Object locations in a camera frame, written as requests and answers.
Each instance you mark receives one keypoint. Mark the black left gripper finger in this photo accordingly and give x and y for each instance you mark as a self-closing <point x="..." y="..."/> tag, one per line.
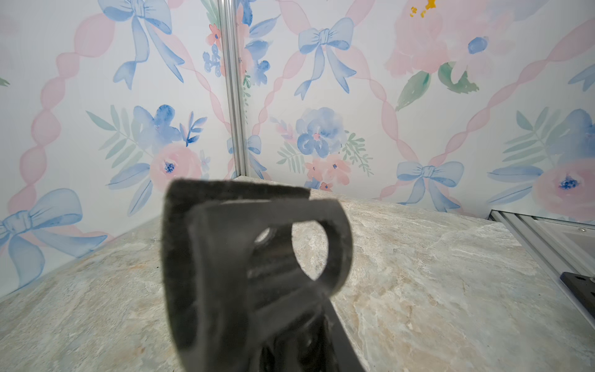
<point x="339" y="355"/>

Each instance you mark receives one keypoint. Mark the aluminium mounting rail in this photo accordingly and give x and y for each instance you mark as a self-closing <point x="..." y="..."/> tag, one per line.
<point x="558" y="246"/>

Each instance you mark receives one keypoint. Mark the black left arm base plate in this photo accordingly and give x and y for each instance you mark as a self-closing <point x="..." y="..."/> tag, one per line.
<point x="582" y="288"/>

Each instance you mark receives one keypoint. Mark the aluminium left corner post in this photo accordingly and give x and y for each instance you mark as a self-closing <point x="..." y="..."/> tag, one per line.
<point x="231" y="57"/>

